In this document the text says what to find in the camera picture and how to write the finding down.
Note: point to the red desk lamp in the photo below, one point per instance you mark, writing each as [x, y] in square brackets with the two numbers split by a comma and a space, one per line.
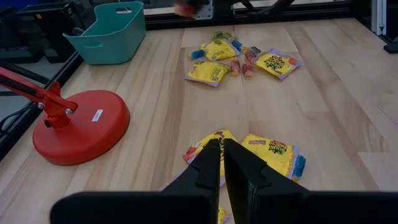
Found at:
[93, 130]

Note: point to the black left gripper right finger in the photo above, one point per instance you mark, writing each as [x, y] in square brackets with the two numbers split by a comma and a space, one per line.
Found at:
[248, 177]

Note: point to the silver aluminium post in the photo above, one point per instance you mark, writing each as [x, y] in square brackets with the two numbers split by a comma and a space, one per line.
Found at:
[379, 15]

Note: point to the dark blue wrapped candy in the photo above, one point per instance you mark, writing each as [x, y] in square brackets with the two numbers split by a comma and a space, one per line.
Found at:
[255, 50]

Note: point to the black computer case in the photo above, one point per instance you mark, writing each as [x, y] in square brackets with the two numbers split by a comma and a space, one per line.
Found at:
[31, 31]

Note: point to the light teal plastic bin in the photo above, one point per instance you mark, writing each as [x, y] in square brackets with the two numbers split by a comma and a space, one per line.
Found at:
[118, 40]

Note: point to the green wrapped candy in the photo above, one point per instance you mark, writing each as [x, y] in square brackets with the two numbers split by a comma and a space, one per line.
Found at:
[219, 35]

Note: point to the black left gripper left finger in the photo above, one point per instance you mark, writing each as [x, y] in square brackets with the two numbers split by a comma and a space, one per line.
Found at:
[202, 177]

